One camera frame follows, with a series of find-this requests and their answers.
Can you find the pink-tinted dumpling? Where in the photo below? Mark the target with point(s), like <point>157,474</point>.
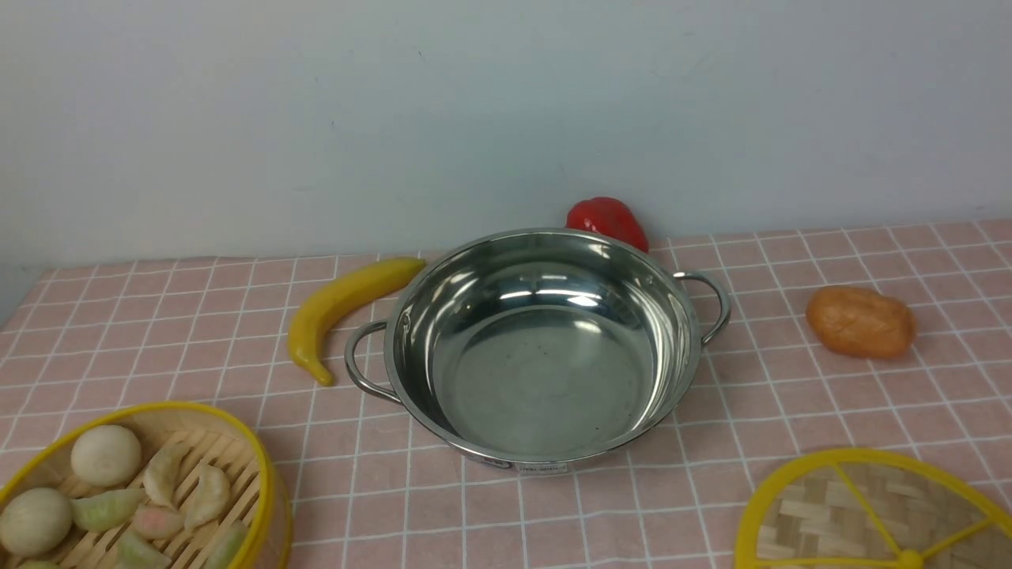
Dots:
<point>157,523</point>

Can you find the yellow-rimmed bamboo steamer basket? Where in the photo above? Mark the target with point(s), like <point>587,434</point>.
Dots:
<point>210,436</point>

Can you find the orange-brown bread roll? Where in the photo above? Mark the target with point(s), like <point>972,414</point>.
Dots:
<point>860,322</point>

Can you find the stainless steel pot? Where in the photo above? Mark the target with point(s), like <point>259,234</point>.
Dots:
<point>537,348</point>

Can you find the cream dumpling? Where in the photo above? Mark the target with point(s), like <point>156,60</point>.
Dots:
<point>160,477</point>
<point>209,499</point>

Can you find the pale green dumpling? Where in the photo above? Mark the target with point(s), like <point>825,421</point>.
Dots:
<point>107,510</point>

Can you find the yellow-rimmed woven steamer lid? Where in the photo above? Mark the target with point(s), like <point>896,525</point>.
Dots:
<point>864,508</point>

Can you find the red plastic bell pepper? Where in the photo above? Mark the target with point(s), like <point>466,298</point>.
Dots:
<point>608,217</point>

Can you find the yellow plastic banana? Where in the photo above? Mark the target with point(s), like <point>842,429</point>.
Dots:
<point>327,306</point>

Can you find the pink checkered tablecloth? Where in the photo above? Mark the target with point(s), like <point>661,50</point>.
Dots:
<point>371,489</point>

